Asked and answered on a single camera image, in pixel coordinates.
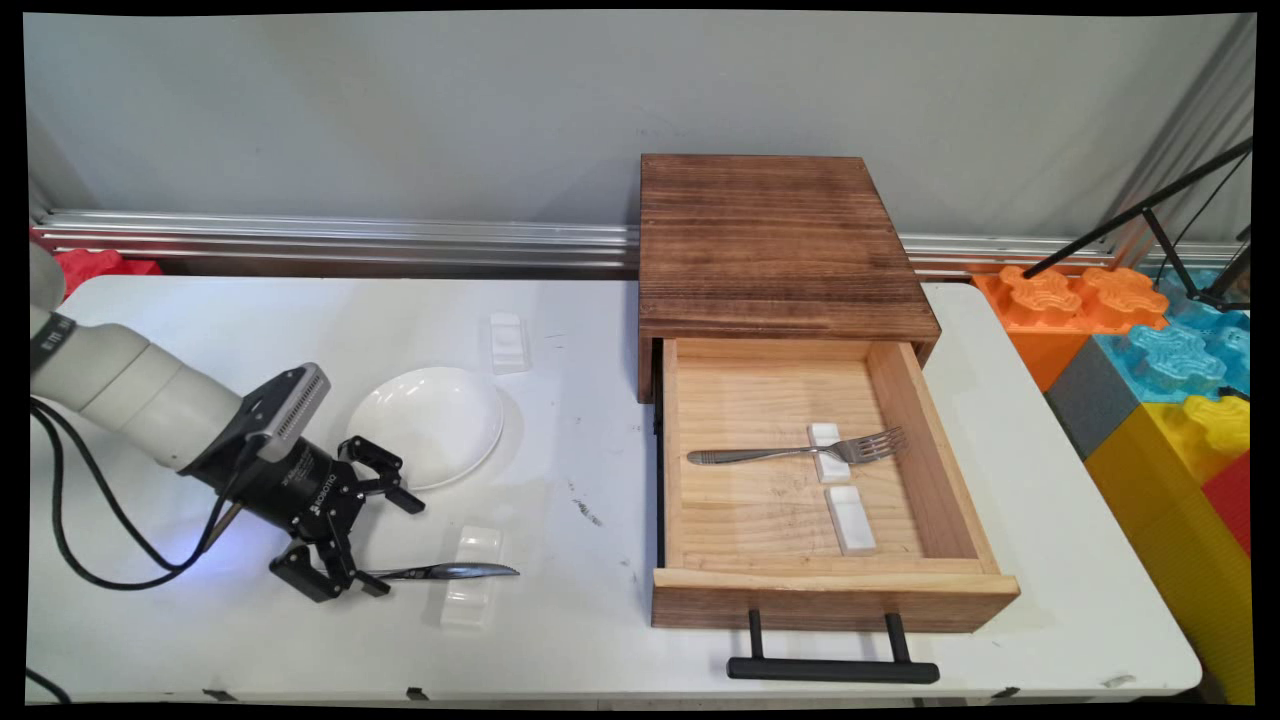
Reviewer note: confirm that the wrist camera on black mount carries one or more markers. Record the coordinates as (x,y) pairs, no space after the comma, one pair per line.
(290,405)

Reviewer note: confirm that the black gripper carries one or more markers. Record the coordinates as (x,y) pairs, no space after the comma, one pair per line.
(290,490)

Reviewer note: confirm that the white round plate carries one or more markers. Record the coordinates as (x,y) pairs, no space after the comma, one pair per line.
(435,425)

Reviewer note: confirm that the aluminium rail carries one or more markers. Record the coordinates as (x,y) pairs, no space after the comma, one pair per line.
(350,240)

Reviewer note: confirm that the dark wooden drawer cabinet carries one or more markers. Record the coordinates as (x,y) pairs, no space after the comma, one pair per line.
(780,240)

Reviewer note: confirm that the orange foam block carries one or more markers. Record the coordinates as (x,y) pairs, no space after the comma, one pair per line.
(1050,300)

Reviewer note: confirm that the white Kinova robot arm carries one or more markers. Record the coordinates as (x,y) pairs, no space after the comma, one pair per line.
(130,385)

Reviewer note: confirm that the white ceramic cutlery rest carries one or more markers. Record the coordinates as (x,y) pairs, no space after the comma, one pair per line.
(832,468)
(470,605)
(508,342)
(850,525)

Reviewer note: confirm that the silver metal fork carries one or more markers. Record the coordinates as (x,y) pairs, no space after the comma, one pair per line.
(760,455)

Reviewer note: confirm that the grey foam block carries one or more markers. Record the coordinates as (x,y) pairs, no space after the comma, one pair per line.
(1090,400)

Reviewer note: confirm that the red foam block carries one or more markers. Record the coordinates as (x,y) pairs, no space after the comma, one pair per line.
(1232,500)
(95,268)

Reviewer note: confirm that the black tripod stand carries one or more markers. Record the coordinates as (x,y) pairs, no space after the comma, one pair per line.
(1150,205)

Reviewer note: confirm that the silver metal knife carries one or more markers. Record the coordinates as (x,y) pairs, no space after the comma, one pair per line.
(460,571)

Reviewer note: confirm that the blue foam block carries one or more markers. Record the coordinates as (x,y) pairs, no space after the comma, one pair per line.
(1180,355)

